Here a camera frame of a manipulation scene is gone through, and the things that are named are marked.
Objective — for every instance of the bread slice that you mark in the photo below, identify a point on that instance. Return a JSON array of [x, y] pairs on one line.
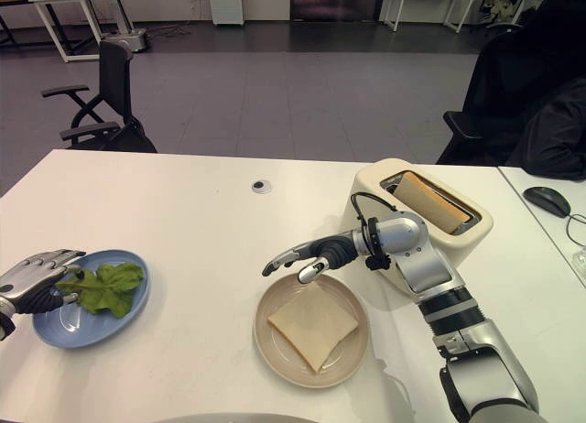
[[313, 324], [430, 203]]

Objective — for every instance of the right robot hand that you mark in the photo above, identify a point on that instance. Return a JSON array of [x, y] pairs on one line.
[[336, 251]]

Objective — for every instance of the green lettuce leaf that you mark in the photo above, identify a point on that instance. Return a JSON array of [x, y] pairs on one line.
[[107, 290]]

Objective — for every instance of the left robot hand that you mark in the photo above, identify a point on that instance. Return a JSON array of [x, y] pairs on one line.
[[27, 281]]

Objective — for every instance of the black computer mouse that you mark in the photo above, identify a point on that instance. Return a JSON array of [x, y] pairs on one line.
[[547, 201]]

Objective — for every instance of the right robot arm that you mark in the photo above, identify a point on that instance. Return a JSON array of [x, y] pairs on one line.
[[426, 267]]

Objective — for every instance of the blue plate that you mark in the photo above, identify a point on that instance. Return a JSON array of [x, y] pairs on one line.
[[73, 327]]

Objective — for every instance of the beige plate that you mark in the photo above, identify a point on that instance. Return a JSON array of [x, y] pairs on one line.
[[284, 354]]

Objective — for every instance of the cream toaster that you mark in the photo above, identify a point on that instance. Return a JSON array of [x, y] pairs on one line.
[[371, 180]]

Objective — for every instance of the black jacket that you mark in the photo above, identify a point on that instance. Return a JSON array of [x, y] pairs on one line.
[[554, 134]]

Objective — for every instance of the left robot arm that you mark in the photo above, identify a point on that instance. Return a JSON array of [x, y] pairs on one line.
[[4, 324]]

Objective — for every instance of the black office chair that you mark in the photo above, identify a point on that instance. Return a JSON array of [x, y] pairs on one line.
[[503, 61], [114, 84]]

